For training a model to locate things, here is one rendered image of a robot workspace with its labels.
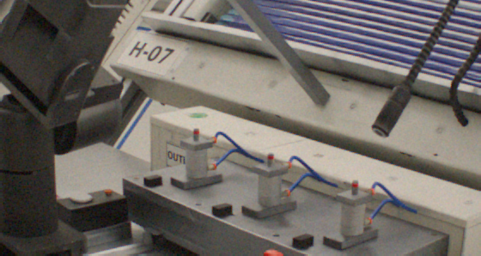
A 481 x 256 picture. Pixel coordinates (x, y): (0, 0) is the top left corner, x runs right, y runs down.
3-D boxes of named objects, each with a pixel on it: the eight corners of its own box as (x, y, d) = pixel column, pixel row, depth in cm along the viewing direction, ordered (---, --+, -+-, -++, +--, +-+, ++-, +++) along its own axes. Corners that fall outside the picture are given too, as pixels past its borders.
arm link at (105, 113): (3, 8, 76) (69, 68, 73) (99, -12, 85) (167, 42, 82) (-34, 130, 82) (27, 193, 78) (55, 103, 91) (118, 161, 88)
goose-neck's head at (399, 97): (381, 129, 87) (406, 87, 88) (366, 124, 88) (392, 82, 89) (390, 141, 88) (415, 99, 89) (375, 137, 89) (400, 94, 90)
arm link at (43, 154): (-27, 92, 78) (18, 103, 75) (31, 76, 84) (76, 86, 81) (-22, 173, 80) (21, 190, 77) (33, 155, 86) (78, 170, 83)
